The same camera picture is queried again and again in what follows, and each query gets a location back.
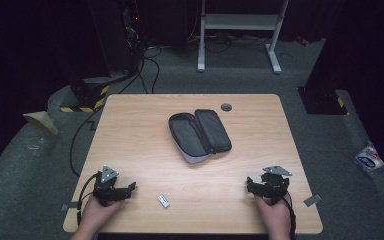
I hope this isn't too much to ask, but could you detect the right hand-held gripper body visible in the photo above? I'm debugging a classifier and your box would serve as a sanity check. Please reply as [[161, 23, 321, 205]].
[[259, 165, 294, 205]]

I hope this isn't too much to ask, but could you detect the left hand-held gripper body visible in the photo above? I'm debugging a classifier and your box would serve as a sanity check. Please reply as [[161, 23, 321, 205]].
[[92, 165, 123, 207]]

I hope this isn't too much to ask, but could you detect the person's left hand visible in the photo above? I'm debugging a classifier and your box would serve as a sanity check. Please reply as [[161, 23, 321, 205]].
[[78, 195, 125, 235]]

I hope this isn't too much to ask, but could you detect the person's right hand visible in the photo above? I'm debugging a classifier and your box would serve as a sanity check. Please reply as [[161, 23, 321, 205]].
[[255, 195, 292, 236]]

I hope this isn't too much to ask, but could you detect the small white flat stick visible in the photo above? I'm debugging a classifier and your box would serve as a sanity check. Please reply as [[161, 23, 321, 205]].
[[157, 193, 171, 209]]

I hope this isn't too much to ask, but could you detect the grey tape piece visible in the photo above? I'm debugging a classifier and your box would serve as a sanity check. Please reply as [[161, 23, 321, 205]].
[[302, 193, 323, 208], [60, 201, 80, 212]]

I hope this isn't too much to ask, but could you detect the black open pencil case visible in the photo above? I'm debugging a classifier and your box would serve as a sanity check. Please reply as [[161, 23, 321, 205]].
[[167, 108, 233, 165]]

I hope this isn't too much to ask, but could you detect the black yellow striped stand base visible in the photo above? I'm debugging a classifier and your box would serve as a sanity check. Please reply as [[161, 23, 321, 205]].
[[59, 77, 110, 114]]

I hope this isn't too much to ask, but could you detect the beige wedge block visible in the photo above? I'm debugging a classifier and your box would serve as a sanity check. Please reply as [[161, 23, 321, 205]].
[[22, 110, 60, 137]]

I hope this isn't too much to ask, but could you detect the black box with yellow stripe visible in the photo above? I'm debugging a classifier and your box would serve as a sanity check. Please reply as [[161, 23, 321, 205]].
[[297, 86, 350, 116]]

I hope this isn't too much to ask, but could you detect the white blue wipes packet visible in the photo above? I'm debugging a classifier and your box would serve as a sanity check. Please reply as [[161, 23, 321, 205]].
[[353, 141, 384, 173]]

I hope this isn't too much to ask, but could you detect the black equipment tower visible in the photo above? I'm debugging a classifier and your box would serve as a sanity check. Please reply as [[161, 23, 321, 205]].
[[85, 0, 145, 78]]

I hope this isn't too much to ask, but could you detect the white metal stand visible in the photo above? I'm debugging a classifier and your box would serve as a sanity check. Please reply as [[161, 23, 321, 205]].
[[196, 0, 290, 75]]

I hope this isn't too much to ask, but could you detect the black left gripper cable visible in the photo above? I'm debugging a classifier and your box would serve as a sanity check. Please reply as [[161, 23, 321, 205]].
[[75, 171, 102, 226]]

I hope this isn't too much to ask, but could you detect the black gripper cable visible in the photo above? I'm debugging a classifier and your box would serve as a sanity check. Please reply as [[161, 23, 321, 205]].
[[278, 189, 298, 240], [75, 171, 102, 226]]

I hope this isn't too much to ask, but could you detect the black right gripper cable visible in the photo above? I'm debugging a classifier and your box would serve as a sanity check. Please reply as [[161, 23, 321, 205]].
[[278, 189, 298, 240]]

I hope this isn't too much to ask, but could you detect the black floor cable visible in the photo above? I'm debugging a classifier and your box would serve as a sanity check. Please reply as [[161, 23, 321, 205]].
[[68, 105, 106, 178], [117, 46, 162, 95]]

